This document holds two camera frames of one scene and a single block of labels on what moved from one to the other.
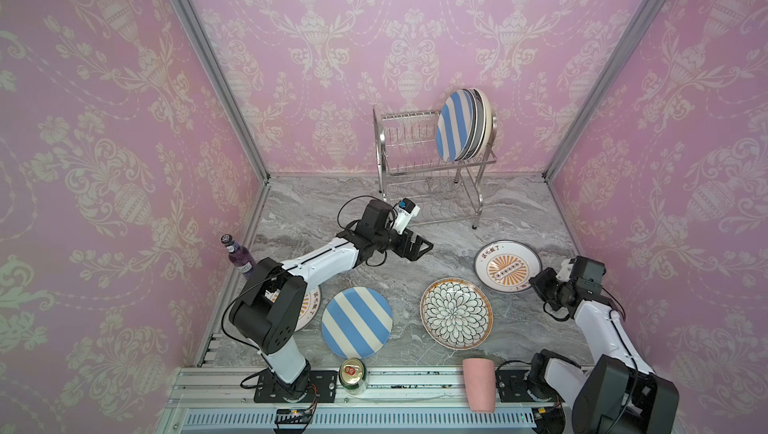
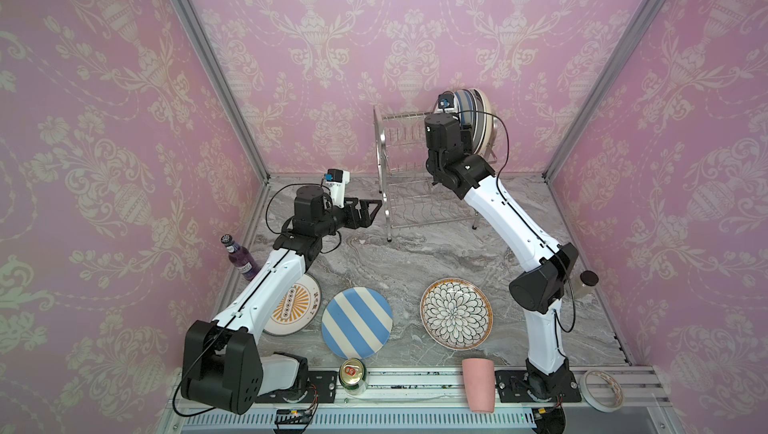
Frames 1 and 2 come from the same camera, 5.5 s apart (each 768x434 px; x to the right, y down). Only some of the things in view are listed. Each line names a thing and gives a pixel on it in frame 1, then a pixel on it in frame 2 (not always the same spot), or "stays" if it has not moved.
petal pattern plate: x=456 y=313 stays
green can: x=353 y=375 stays
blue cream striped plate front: x=356 y=322 stays
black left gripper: x=412 y=254 → x=355 y=223
